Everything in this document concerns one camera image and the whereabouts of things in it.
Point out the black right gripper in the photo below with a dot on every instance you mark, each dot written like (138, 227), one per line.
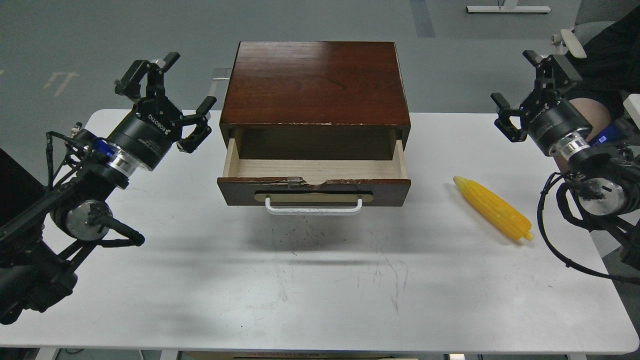
(556, 127)

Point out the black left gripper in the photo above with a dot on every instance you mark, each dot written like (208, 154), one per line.
(147, 131)

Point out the yellow plastic corn cob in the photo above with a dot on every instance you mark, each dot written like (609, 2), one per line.
(497, 211)

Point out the wooden drawer with white handle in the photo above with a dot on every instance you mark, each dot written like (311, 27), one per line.
(321, 168)

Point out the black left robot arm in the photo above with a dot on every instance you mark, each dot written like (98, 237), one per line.
(48, 230)

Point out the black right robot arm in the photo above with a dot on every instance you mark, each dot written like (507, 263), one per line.
(600, 186)

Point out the dark wooden drawer cabinet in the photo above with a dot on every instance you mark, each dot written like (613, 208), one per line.
(315, 83)

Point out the seated person in black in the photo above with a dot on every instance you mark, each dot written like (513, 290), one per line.
(611, 67)

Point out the grey office chair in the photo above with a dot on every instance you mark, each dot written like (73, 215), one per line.
(592, 18)

